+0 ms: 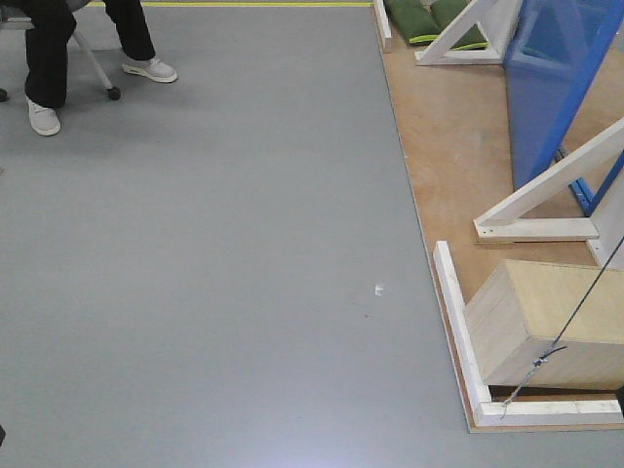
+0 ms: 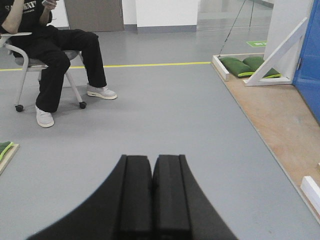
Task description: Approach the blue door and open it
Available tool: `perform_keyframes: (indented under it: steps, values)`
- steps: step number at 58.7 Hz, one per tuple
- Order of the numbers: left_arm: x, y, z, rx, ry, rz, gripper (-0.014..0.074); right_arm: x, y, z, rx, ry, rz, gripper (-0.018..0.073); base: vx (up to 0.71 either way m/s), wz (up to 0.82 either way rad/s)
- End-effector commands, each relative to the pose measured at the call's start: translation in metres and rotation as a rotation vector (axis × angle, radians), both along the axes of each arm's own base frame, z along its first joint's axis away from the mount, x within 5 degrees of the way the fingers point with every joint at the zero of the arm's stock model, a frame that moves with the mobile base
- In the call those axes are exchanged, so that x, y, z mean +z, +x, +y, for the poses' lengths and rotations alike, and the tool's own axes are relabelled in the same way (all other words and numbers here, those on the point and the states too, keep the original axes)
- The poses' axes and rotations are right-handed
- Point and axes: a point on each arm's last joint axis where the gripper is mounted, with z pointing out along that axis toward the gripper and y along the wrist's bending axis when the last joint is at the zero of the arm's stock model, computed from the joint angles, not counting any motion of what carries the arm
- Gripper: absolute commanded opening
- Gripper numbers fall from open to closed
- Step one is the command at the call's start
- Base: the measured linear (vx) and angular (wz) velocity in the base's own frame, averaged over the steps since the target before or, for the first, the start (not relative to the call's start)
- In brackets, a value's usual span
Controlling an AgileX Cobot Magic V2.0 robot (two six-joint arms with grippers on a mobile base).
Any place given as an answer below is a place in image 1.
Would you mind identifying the white near wooden brace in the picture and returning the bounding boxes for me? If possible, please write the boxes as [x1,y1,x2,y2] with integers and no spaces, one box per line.
[474,120,623,243]

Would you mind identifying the white wall panel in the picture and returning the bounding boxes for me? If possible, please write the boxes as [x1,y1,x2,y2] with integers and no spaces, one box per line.
[587,173,624,270]

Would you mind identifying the green sandbag left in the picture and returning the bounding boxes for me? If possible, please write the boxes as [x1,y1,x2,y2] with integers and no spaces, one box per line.
[384,0,441,46]

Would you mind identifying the white wooden brace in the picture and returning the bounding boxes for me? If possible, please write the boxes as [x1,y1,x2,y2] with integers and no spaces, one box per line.
[474,120,623,243]
[414,0,523,66]

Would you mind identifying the blue door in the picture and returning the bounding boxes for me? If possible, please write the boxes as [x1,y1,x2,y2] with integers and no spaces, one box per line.
[503,0,623,189]

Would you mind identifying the light wooden box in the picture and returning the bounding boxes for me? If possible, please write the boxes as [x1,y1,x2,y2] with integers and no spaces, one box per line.
[464,259,623,390]

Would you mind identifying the white left sneaker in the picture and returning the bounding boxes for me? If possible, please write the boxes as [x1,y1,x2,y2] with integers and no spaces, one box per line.
[122,58,178,84]

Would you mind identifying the blue metal door frame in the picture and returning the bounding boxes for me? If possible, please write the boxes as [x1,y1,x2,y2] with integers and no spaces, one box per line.
[552,0,624,220]

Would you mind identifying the white edge batten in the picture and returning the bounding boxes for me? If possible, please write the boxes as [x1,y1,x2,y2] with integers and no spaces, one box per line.
[432,241,623,433]
[371,0,393,54]

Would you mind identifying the plywood base platform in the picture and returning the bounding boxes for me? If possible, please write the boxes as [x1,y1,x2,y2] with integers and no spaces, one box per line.
[371,0,624,434]

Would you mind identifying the green sandbag right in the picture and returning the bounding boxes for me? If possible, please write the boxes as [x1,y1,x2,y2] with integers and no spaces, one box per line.
[430,0,488,51]

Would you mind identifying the white near edge batten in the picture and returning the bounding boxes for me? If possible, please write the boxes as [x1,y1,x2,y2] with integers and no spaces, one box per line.
[432,241,623,433]

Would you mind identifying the white far wooden brace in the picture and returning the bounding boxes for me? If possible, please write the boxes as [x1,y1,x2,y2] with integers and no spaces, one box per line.
[414,0,523,66]

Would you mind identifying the green sandbag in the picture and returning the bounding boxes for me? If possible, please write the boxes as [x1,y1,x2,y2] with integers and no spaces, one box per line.
[384,0,441,46]
[430,0,488,51]

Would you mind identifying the black tension cable near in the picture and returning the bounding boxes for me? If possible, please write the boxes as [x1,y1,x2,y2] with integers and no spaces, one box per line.
[501,237,624,419]

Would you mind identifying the seated person black trousers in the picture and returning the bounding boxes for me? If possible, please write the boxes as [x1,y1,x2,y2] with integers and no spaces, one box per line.
[19,0,155,109]

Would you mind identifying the black robot part edge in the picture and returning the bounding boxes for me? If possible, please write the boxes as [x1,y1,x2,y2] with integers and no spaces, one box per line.
[615,386,624,415]

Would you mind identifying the white far edge batten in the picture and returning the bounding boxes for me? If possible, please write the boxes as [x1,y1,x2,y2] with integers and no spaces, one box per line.
[371,0,393,54]

